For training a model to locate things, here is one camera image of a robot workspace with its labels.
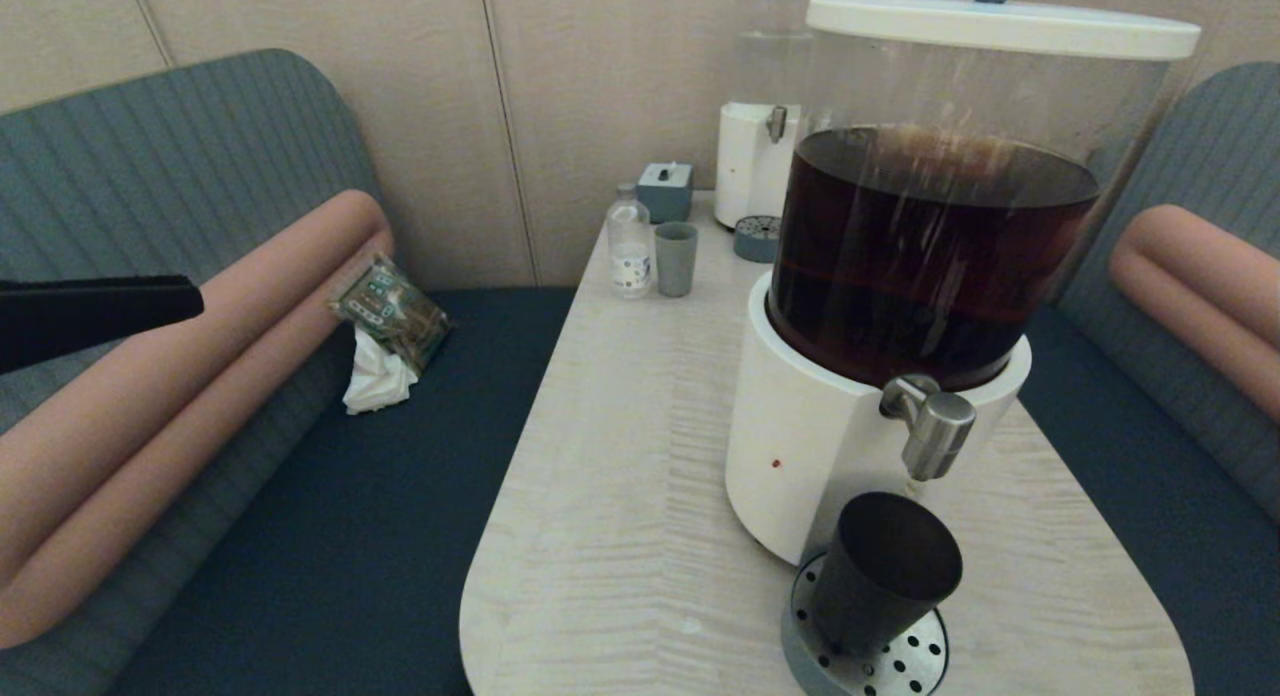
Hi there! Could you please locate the pink bolster cushion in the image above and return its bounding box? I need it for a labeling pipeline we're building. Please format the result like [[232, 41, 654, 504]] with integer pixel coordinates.
[[1108, 241, 1280, 424], [0, 231, 396, 649], [1125, 206, 1280, 349], [0, 189, 391, 587]]

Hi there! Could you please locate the teal left bench sofa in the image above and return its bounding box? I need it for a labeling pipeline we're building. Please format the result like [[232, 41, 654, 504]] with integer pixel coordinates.
[[0, 49, 581, 696]]

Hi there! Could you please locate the teal bench sofa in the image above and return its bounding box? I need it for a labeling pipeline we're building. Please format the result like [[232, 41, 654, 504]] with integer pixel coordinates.
[[1020, 63, 1280, 696], [0, 49, 581, 696]]

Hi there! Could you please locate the small white water dispenser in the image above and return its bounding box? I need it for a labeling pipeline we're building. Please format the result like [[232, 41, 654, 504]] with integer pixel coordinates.
[[715, 0, 844, 231]]

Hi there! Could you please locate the grey-blue cup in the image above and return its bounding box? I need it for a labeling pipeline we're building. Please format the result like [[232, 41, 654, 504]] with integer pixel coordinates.
[[654, 223, 699, 299]]

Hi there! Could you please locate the blue napkin box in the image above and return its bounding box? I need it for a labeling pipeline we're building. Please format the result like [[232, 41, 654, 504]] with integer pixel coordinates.
[[637, 162, 694, 225]]

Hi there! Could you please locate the clear plastic bottle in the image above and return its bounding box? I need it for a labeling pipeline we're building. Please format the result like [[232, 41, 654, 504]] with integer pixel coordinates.
[[606, 184, 653, 301]]

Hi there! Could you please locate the small blue drip tray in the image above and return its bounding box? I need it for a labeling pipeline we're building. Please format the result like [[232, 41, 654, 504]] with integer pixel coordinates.
[[733, 215, 783, 265]]

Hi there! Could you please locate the teal right bench sofa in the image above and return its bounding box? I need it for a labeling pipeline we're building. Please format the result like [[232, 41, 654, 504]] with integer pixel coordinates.
[[1020, 63, 1280, 696]]

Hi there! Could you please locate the green snack packet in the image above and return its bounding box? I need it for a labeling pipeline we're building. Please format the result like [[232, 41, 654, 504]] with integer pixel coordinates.
[[328, 254, 453, 374]]

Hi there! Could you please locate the white crumpled tissue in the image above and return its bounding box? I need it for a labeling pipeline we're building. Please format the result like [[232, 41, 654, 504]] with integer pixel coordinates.
[[341, 326, 419, 417]]

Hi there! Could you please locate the metal dispenser tap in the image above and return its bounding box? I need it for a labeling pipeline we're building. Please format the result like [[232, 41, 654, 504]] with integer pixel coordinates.
[[880, 374, 977, 482]]

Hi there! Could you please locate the large blue perforated drip tray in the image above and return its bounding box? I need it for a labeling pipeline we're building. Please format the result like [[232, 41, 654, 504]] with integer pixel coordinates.
[[780, 548, 949, 696]]

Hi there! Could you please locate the large white tea dispenser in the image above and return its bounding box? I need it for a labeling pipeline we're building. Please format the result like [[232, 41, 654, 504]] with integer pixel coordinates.
[[725, 0, 1203, 567]]

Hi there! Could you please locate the black cup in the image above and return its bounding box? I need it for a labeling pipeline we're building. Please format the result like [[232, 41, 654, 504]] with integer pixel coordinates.
[[808, 491, 963, 657]]

